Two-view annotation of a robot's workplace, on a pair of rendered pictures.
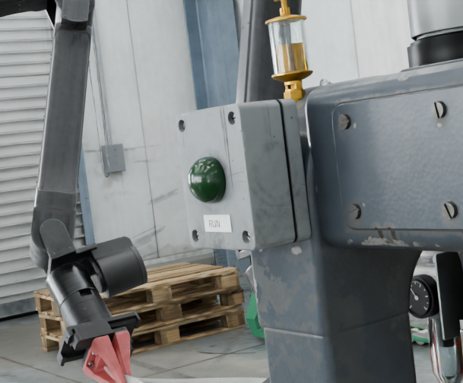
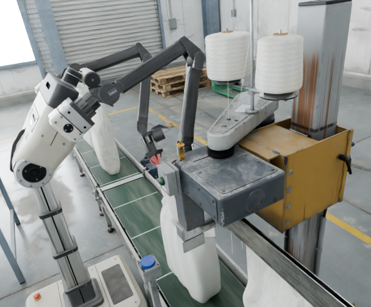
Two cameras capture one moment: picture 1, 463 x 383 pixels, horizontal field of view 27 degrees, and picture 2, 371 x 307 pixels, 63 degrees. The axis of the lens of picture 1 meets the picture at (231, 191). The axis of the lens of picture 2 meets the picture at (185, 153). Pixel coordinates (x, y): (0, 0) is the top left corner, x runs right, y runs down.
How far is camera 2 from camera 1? 0.58 m
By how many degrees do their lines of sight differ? 25
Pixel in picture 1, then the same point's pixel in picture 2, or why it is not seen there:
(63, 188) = (144, 115)
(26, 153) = (144, 22)
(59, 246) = (143, 131)
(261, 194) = (170, 187)
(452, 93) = (200, 188)
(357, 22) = not seen: outside the picture
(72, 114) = (146, 93)
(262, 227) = (171, 193)
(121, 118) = (175, 8)
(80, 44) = not seen: hidden behind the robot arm
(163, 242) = not seen: hidden behind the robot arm
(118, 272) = (158, 137)
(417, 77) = (196, 180)
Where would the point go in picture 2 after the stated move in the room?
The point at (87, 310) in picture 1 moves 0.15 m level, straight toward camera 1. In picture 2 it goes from (150, 148) to (149, 161)
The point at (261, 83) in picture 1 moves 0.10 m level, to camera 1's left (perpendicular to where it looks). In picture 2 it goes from (185, 121) to (162, 122)
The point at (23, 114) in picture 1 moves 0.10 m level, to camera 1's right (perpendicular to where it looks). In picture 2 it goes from (142, 7) to (146, 7)
